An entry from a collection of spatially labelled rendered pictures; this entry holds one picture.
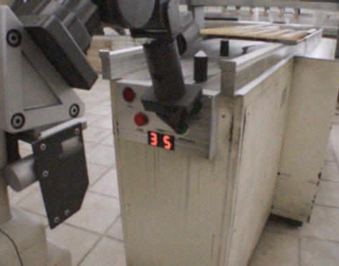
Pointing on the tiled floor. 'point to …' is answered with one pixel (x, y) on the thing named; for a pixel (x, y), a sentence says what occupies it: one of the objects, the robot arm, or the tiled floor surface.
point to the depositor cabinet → (305, 131)
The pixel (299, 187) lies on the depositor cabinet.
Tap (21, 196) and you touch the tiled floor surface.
